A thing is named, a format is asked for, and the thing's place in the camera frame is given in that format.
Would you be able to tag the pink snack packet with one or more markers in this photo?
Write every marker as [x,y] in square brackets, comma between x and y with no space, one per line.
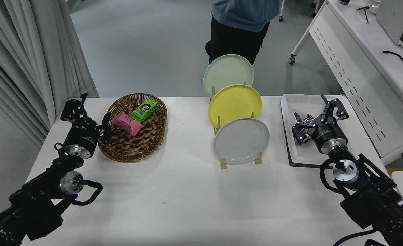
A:
[126,123]

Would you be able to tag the white curtain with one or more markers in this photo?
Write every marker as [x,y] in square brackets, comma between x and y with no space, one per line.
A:
[24,51]

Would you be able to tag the yellow plate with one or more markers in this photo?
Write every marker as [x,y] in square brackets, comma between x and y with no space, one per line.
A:
[234,102]

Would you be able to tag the black eyeglasses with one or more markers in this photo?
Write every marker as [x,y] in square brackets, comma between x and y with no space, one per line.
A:
[365,14]

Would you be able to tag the white desk with perforated panel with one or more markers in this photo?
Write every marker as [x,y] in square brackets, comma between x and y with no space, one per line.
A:
[358,44]

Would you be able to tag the green snack packet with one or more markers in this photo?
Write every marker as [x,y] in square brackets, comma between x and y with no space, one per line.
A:
[145,109]

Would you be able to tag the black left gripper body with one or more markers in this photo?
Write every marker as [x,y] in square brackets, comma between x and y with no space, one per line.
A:
[82,136]

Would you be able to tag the person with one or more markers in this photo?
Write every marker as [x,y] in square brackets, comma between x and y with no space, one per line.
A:
[242,13]

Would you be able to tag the white caster leg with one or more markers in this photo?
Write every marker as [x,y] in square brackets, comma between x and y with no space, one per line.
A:
[316,8]
[281,13]

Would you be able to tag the silver laptop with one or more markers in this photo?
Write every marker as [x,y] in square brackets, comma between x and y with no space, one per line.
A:
[392,17]

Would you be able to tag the pale green plate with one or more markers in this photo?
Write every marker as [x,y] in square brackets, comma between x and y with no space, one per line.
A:
[227,71]

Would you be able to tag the clear plastic bottle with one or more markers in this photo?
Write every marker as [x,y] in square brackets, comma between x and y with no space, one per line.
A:
[374,5]

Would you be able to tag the wooden plate rack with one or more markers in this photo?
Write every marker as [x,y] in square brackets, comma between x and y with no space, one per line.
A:
[223,164]

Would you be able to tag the brown wicker basket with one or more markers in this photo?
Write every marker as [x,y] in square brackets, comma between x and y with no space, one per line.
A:
[136,145]

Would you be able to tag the brown cork mat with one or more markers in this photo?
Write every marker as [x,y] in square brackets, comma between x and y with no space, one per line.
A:
[307,166]

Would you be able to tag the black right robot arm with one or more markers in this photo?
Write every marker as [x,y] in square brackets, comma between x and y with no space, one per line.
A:
[375,201]

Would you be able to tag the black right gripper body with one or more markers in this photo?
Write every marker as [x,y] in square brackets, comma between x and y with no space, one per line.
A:
[327,135]

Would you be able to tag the white tray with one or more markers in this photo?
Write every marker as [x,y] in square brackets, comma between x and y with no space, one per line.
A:
[305,102]

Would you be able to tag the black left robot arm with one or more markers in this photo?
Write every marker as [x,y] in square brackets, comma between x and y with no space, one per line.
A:
[34,198]

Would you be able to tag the grey plate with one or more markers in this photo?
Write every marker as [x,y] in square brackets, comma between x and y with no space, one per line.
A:
[240,141]

